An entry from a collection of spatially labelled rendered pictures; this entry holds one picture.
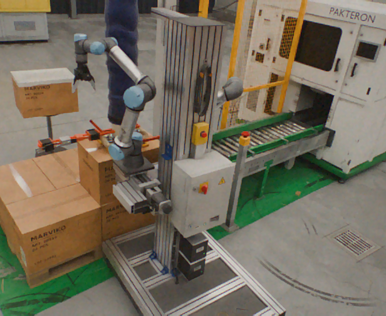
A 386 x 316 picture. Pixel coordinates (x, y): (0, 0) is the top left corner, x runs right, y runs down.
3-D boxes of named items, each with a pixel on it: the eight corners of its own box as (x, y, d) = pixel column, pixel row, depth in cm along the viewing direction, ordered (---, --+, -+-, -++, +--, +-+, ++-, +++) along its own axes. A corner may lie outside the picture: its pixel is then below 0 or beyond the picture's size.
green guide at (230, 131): (286, 115, 500) (287, 108, 496) (292, 118, 493) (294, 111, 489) (194, 140, 407) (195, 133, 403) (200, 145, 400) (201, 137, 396)
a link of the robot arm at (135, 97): (132, 157, 250) (156, 89, 218) (118, 165, 238) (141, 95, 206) (119, 147, 253) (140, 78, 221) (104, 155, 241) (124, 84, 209)
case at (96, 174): (140, 165, 354) (141, 126, 335) (163, 185, 328) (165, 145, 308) (79, 182, 321) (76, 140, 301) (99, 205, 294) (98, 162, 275)
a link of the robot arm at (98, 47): (108, 41, 221) (94, 37, 225) (96, 43, 212) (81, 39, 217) (109, 54, 225) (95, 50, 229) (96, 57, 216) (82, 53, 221)
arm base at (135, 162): (148, 165, 259) (148, 153, 254) (128, 170, 251) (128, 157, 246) (138, 155, 270) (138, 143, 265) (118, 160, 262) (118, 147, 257)
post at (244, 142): (229, 222, 377) (245, 134, 328) (234, 226, 373) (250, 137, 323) (224, 225, 373) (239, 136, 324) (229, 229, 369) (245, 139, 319)
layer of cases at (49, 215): (109, 172, 413) (109, 140, 393) (160, 219, 349) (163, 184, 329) (-8, 206, 344) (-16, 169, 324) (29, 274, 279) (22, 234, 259)
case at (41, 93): (68, 100, 460) (66, 67, 440) (79, 111, 431) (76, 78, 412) (15, 105, 429) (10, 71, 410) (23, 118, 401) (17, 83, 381)
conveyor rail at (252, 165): (322, 143, 467) (326, 130, 458) (326, 145, 464) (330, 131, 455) (175, 200, 333) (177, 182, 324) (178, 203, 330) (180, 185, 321)
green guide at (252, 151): (319, 130, 465) (321, 123, 461) (327, 133, 458) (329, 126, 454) (227, 162, 373) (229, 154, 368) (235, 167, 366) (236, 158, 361)
